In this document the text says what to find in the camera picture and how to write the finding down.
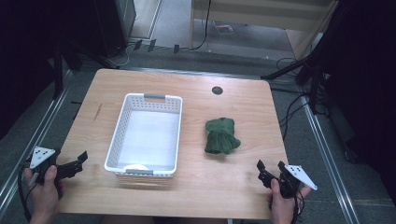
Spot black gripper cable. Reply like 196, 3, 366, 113
17, 161, 38, 223
289, 183, 306, 224

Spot black cabinet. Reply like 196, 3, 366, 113
92, 0, 138, 60

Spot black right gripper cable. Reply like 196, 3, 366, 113
289, 183, 306, 224

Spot person's left hand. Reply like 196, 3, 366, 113
24, 164, 67, 222

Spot light wooden shelf unit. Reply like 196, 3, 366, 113
189, 0, 340, 61

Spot person's right hand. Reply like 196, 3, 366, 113
267, 178, 313, 224

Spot white floor cable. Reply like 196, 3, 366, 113
114, 42, 131, 69

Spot black floor cables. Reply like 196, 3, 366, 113
276, 56, 316, 142

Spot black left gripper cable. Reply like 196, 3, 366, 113
17, 161, 38, 223

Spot black hanging cable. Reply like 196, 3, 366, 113
188, 0, 213, 51

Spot black metal stand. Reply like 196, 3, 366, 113
50, 36, 85, 101
261, 46, 334, 117

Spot white plastic basket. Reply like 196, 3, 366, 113
104, 92, 184, 178

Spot green cloth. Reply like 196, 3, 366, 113
204, 117, 242, 156

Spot reddish flat packet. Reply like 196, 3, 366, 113
213, 21, 235, 35

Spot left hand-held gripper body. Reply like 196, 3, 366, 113
28, 146, 62, 200

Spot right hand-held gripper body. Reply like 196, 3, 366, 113
277, 163, 318, 200

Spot metal floor rail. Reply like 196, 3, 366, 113
302, 95, 362, 224
0, 68, 75, 217
122, 65, 263, 81

